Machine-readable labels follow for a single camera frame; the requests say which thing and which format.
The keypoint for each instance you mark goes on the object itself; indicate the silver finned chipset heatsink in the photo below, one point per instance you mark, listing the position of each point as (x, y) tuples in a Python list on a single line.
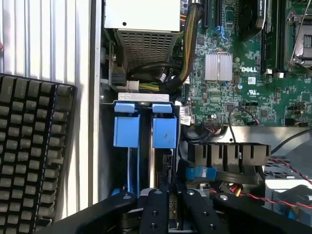
[(218, 66)]

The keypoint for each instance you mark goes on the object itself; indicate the white plastic connector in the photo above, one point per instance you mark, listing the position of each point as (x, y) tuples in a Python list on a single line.
[(133, 85)]

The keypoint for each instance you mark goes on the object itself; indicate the silver locking lever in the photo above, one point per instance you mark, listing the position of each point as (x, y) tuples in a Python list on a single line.
[(301, 34)]

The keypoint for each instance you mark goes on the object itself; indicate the silver power supply unit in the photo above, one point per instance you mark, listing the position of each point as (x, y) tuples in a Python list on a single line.
[(143, 14)]

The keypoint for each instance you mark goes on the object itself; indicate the black graphics card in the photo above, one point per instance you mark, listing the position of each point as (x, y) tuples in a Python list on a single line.
[(248, 19)]

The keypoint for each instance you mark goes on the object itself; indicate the silver open PC case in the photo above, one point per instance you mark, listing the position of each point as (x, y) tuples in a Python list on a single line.
[(95, 122)]

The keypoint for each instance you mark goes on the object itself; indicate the black expansion slot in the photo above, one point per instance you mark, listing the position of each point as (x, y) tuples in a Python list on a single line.
[(205, 14), (218, 13)]

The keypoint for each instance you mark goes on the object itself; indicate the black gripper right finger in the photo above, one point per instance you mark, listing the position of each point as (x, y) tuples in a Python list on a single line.
[(200, 214)]

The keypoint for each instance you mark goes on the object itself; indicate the black RAM slot white clips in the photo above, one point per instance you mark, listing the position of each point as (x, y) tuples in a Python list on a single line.
[(266, 53), (279, 48)]

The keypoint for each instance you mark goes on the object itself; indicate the black slotted plastic bracket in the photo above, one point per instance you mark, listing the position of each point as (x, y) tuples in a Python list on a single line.
[(231, 151)]

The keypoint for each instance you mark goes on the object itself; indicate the black keyboard grey keys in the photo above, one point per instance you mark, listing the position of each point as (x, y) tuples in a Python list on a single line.
[(31, 151)]

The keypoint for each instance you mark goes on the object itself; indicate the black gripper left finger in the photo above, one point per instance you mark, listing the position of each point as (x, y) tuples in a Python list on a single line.
[(156, 212)]

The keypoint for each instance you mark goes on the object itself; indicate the metal CPU socket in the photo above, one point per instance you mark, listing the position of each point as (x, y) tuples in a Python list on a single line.
[(303, 41)]

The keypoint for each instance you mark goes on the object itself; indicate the green Dell motherboard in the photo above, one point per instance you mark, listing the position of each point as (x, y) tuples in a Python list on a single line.
[(219, 102)]

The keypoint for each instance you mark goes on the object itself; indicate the silver disk bay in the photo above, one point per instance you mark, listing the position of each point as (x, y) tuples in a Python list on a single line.
[(143, 97)]

